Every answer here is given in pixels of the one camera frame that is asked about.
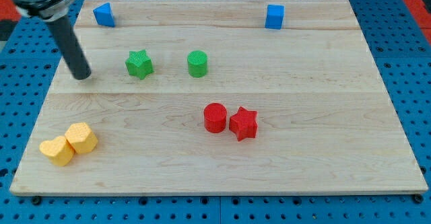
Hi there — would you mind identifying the yellow hexagon block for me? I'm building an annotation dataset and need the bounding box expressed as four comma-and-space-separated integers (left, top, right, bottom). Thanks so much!
65, 122, 98, 154

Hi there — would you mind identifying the yellow heart block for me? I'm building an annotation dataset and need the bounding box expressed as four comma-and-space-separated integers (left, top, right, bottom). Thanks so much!
39, 136, 75, 167

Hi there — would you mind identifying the red cylinder block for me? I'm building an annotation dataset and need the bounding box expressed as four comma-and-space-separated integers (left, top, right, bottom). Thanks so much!
203, 103, 227, 133

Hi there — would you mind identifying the wooden board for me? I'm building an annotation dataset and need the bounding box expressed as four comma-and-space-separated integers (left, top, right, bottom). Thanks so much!
10, 0, 428, 196

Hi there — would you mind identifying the red star block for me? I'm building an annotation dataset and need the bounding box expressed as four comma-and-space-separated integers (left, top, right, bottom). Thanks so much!
229, 106, 258, 141

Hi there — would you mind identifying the green cylinder block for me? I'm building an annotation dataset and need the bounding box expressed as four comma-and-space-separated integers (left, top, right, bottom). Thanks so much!
187, 50, 207, 77

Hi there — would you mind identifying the green star block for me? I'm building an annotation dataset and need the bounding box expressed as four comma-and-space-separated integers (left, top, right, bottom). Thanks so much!
125, 50, 154, 79

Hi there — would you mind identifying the blue cube block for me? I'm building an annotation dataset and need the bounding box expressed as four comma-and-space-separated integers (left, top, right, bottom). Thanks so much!
265, 5, 284, 30

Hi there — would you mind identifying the blue triangle block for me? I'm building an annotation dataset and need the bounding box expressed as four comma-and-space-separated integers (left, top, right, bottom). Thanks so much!
93, 3, 115, 28

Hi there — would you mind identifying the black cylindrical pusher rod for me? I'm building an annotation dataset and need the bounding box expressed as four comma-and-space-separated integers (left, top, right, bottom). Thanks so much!
46, 15, 92, 80

